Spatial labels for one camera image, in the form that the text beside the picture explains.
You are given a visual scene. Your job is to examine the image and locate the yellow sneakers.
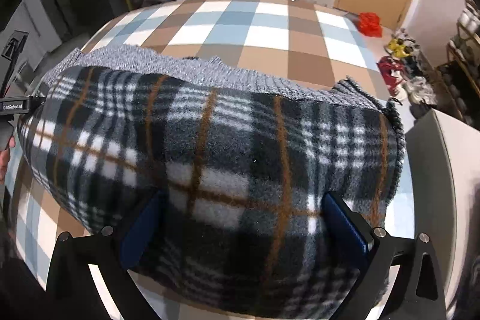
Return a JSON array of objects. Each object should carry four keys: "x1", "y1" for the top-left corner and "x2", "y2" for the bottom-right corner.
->
[{"x1": 385, "y1": 37, "x2": 414, "y2": 59}]

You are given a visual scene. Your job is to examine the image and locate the checkered bed cover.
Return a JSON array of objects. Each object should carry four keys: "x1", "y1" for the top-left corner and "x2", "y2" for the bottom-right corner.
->
[{"x1": 5, "y1": 0, "x2": 418, "y2": 320}]

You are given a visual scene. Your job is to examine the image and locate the orange bag on floor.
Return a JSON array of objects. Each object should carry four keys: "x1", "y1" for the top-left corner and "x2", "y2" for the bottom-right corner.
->
[{"x1": 356, "y1": 12, "x2": 383, "y2": 38}]

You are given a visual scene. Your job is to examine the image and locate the wooden shoe rack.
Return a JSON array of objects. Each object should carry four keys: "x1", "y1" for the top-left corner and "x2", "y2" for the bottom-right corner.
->
[{"x1": 436, "y1": 0, "x2": 479, "y2": 127}]

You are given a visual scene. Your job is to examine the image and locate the grey bed footboard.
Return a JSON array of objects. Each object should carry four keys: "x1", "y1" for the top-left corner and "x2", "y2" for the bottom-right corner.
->
[{"x1": 406, "y1": 110, "x2": 479, "y2": 314}]

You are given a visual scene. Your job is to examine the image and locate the plaid fleece jacket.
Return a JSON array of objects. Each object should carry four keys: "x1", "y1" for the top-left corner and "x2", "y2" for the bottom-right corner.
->
[{"x1": 18, "y1": 46, "x2": 406, "y2": 319}]

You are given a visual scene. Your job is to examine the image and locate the person's left hand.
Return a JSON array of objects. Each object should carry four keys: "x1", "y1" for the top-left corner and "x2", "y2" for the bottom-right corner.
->
[{"x1": 0, "y1": 136, "x2": 16, "y2": 184}]

